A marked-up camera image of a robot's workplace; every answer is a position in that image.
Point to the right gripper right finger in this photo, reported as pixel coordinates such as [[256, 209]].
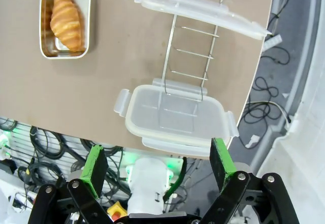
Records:
[[221, 163]]

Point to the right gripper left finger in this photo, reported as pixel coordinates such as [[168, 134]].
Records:
[[97, 168]]

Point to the clear plastic clip lid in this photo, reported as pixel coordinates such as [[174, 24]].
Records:
[[203, 13], [177, 99]]

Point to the golden croissant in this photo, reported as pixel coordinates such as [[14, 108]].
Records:
[[66, 23]]

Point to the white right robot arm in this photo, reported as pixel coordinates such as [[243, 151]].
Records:
[[148, 180]]

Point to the yellow emergency stop button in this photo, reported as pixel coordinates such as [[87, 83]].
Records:
[[116, 210]]

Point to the steel rectangular container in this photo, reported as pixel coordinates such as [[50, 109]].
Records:
[[45, 48]]

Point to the white power strip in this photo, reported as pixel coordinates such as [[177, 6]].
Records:
[[272, 42]]

